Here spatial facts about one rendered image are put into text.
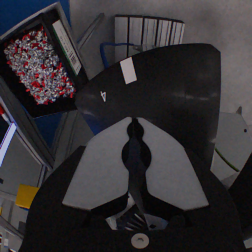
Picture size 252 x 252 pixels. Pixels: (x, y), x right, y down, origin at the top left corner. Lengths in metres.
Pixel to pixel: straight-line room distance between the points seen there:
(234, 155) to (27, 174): 1.68
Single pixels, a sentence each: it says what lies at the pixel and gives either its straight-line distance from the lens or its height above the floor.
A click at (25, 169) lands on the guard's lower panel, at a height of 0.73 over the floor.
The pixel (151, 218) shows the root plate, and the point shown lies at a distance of 0.28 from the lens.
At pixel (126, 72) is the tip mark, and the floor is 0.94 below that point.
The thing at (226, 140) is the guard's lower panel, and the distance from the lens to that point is 1.56.
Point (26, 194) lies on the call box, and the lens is 0.66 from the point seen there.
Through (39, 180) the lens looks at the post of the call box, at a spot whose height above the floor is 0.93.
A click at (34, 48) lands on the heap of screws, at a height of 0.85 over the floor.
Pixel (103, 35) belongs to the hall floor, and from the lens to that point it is 1.20.
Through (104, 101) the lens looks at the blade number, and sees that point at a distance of 0.23.
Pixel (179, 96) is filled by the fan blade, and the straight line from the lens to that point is 0.18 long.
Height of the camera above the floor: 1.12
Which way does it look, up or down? 40 degrees down
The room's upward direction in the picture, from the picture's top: 179 degrees counter-clockwise
